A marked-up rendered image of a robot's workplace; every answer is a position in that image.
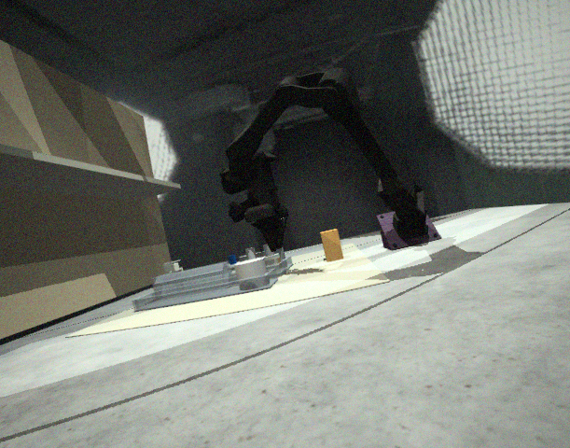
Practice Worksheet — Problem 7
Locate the orange rectangular block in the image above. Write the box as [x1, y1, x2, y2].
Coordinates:
[320, 229, 343, 262]

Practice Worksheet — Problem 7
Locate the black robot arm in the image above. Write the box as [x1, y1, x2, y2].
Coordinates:
[219, 67, 428, 240]

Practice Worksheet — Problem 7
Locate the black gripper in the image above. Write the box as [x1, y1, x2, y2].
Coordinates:
[244, 181, 288, 252]

